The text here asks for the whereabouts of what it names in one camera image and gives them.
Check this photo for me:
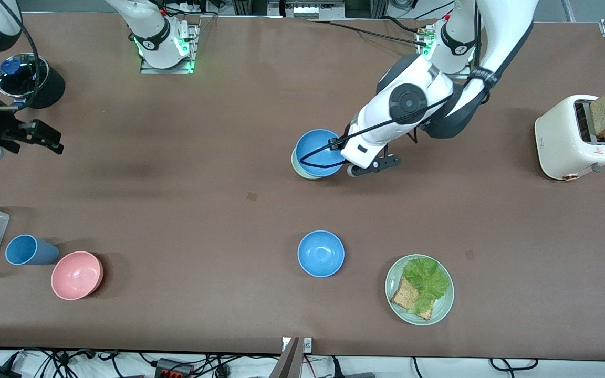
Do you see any black orange power adapter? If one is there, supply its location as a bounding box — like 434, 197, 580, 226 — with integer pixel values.
154, 358, 194, 378

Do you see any white mounting bracket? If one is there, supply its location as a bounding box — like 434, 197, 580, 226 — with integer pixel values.
281, 337, 313, 353

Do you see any blue cup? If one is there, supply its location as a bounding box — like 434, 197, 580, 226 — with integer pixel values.
5, 234, 60, 266

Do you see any glass lid with blue knob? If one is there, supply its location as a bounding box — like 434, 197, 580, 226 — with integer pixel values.
0, 52, 50, 98

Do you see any green bowl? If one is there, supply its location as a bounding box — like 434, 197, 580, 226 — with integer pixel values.
291, 149, 330, 181

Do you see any white power strip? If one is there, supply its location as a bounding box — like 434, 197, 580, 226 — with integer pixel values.
284, 0, 346, 19

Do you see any black table cable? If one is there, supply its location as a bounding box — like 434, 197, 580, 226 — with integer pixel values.
307, 17, 430, 48

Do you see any brown table cover sheet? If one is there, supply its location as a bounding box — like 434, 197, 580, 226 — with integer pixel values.
0, 12, 605, 363

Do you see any black looped cable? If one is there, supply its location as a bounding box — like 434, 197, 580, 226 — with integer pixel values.
488, 358, 539, 372

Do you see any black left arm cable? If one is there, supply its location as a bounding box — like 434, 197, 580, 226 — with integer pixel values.
299, 21, 535, 178

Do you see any grey camera stand pole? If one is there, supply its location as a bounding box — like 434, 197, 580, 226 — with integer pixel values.
268, 337, 303, 378

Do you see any pink bowl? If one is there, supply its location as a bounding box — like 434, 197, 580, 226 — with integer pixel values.
51, 251, 105, 301

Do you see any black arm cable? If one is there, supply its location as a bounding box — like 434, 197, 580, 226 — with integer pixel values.
299, 21, 535, 178
0, 0, 40, 109

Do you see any green plate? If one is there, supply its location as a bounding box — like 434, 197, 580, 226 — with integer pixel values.
385, 254, 455, 326

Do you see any black pot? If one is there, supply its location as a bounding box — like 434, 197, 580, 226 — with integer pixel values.
0, 52, 66, 109

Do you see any blue bowl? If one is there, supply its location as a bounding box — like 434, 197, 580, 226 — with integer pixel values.
297, 230, 345, 278
295, 129, 347, 178

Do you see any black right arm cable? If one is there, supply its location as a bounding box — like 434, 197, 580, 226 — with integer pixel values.
0, 0, 40, 109

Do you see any white toaster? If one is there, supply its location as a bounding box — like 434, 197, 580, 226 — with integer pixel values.
534, 94, 605, 182

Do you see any green lettuce leaf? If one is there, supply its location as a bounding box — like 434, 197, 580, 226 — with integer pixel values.
403, 256, 450, 316

